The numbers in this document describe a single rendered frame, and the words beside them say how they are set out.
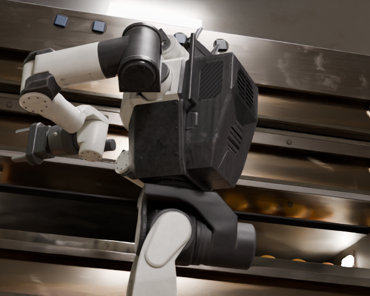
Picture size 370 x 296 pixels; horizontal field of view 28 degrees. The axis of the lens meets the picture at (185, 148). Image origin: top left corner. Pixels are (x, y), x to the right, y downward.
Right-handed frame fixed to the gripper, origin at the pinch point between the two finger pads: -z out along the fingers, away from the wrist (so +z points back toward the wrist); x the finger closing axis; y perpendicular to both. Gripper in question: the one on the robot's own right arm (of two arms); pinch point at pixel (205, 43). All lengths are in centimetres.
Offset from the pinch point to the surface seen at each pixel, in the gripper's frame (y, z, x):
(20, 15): 78, -6, 43
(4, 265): 63, 81, -3
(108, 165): 40, 37, -8
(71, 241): 54, 63, -16
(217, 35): 46, -41, -21
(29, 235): 60, 68, -3
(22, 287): 57, 85, -10
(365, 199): 0, 1, -86
